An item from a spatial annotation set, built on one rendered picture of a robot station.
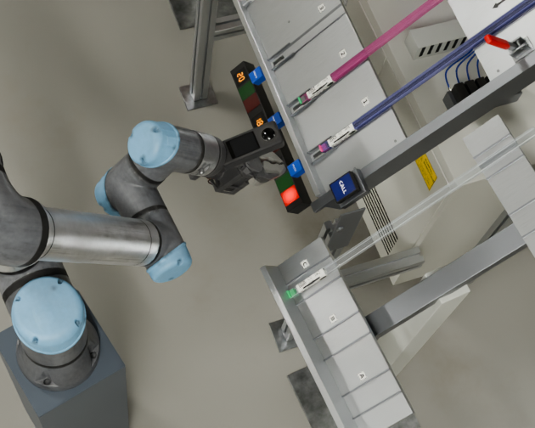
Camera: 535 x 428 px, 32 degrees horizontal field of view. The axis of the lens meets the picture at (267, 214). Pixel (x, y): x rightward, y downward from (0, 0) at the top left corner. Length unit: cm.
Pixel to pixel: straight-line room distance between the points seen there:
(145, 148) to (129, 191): 9
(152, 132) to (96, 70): 124
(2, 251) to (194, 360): 118
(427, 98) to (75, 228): 96
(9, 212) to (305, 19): 84
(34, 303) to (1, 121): 114
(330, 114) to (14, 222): 75
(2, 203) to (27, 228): 5
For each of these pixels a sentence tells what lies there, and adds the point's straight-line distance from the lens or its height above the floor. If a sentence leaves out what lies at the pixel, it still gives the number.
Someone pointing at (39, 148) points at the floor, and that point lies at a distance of 262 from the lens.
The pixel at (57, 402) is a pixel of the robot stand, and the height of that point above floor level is 55.
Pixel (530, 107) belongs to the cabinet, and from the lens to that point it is 212.
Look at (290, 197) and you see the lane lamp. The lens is 183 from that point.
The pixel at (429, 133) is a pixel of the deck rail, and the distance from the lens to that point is 166.
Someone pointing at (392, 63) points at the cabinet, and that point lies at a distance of 210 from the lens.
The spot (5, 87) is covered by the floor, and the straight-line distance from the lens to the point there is 273.
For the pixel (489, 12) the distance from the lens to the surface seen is 167.
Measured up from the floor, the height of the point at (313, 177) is 73.
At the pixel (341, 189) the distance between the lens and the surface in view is 169.
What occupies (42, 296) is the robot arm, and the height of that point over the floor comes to 78.
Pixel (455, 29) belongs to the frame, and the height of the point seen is 67.
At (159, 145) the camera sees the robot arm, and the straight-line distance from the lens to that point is 150.
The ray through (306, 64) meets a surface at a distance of 184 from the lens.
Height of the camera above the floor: 227
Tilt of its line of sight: 63 degrees down
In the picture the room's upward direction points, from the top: 15 degrees clockwise
